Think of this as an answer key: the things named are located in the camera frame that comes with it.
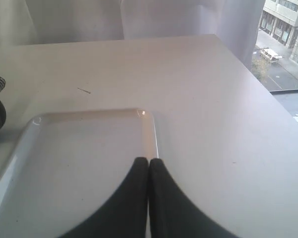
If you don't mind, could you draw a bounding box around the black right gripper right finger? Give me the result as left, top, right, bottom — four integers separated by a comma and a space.
148, 158, 235, 238

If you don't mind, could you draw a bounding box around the dark window sill ledge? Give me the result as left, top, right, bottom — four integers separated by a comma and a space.
270, 89, 298, 122

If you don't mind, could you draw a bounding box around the white van on street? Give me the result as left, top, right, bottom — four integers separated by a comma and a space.
260, 48, 283, 62

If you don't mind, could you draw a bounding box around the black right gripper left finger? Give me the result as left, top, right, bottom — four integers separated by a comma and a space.
62, 157, 149, 238

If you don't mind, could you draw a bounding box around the white backdrop curtain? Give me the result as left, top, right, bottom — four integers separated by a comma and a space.
0, 0, 265, 67

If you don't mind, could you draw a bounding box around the white plastic tray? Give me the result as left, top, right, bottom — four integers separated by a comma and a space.
0, 109, 158, 238

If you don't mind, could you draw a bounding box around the grey building outside window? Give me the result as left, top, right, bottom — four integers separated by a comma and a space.
259, 0, 298, 50

